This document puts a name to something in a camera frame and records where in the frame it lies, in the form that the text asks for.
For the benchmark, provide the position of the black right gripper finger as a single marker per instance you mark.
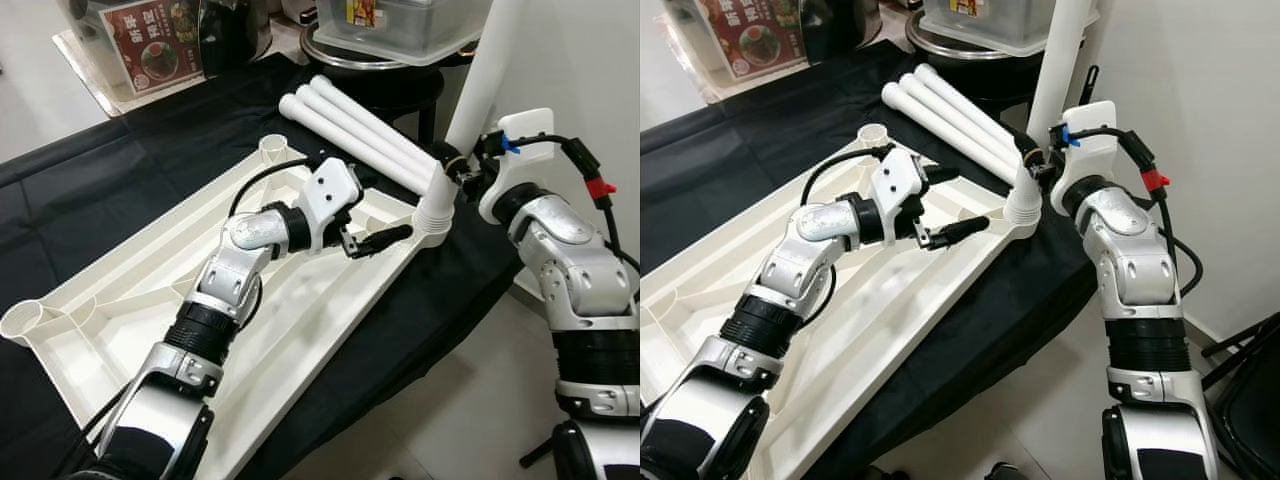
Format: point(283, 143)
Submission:
point(1030, 160)
point(452, 168)

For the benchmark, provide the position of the white plastic table leg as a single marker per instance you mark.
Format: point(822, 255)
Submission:
point(1060, 70)
point(940, 120)
point(375, 112)
point(480, 90)
point(970, 97)
point(340, 135)
point(955, 108)
point(360, 124)

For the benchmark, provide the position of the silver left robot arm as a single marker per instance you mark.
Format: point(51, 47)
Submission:
point(800, 270)
point(225, 280)

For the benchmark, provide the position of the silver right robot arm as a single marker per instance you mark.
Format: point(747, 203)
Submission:
point(570, 260)
point(1130, 260)

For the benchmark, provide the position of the clear plastic storage box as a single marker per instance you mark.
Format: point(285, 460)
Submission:
point(400, 30)
point(1000, 25)

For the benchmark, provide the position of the shiny black round container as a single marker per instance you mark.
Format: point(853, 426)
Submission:
point(235, 35)
point(840, 25)

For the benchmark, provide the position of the black tablecloth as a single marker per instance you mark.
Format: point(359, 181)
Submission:
point(60, 200)
point(700, 160)

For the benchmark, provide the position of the red food poster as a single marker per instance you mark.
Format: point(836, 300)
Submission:
point(755, 40)
point(150, 55)

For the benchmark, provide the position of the clear bin orange lid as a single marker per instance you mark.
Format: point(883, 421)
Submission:
point(85, 65)
point(685, 50)

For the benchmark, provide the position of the black folding chair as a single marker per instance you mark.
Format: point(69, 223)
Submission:
point(1250, 420)

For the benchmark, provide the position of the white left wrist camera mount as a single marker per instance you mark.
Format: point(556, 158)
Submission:
point(330, 190)
point(895, 180)

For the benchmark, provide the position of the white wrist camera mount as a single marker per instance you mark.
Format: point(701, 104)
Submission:
point(525, 130)
point(330, 190)
point(895, 180)
point(1095, 150)

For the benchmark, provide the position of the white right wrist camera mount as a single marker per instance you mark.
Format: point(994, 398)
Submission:
point(525, 130)
point(1095, 150)

